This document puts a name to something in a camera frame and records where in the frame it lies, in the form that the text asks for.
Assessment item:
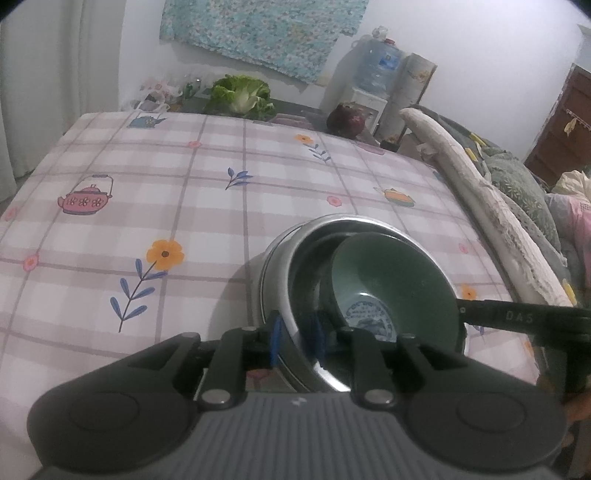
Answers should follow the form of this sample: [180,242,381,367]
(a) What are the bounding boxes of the cream lace sofa cover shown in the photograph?
[399,107,578,308]

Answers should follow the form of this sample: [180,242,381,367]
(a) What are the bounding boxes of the dark counter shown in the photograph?
[171,95,334,133]

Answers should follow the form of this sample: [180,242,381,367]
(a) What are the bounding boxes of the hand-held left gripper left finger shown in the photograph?
[127,311,284,409]

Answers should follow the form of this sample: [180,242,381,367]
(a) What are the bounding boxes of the green broccoli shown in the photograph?
[205,75,277,121]

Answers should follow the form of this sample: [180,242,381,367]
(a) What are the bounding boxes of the rolled paper sheet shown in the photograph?
[383,53,438,145]

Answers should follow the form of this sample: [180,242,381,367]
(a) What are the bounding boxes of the checked flowered tablecloth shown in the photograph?
[0,111,542,480]

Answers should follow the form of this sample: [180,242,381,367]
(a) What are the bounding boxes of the pink cloth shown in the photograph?
[547,193,591,260]

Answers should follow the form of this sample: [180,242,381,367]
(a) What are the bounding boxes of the wooden cabinet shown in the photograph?
[524,65,591,188]

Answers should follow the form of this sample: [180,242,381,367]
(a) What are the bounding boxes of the dark red apple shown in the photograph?
[327,104,367,138]

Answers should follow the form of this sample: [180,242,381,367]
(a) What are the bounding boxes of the white water dispenser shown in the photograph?
[344,88,389,131]

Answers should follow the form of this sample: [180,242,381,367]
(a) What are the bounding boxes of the white plastic bags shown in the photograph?
[122,74,186,113]

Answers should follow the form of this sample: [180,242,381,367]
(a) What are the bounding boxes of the blue water bottle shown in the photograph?
[353,36,403,94]

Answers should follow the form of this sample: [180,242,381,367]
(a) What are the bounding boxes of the green ceramic bowl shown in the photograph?
[330,233,467,357]

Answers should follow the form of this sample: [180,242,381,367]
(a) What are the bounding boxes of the green leaf pattern cushion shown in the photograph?
[480,152,563,254]

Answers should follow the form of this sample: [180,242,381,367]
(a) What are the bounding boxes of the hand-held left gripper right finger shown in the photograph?
[314,314,467,407]

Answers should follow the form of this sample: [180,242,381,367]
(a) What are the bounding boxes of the teal wall cloth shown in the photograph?
[159,0,370,85]

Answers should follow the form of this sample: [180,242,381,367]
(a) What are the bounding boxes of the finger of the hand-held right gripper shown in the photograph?
[455,298,536,330]

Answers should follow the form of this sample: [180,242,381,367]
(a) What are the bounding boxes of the steel bowl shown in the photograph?
[286,220,465,393]
[256,213,468,394]

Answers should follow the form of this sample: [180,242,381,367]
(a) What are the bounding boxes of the white curtain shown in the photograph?
[0,0,129,185]

